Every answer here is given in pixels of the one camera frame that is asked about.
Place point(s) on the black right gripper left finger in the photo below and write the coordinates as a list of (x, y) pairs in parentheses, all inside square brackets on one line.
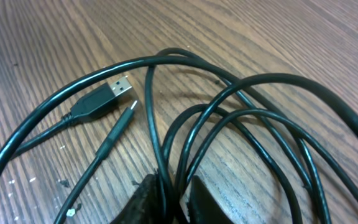
[(144, 206)]

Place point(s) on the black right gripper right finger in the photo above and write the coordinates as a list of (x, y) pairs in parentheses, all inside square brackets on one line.
[(202, 207)]

